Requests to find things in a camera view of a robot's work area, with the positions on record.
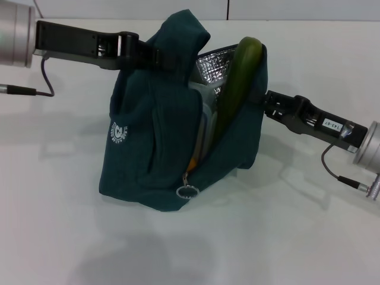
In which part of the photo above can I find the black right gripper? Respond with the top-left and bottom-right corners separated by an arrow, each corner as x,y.
247,89 -> 369,154

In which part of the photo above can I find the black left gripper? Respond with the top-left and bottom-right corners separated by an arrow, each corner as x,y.
31,20 -> 182,72

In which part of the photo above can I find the green cucumber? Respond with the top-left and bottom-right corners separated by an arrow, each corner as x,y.
211,36 -> 264,144

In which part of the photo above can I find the clear plastic food container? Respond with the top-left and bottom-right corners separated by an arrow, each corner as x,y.
188,81 -> 223,162

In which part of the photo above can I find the dark teal insulated lunch bag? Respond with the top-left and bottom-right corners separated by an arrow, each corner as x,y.
99,9 -> 268,213

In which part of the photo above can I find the dark right arm cable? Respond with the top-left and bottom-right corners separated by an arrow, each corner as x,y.
321,144 -> 371,190

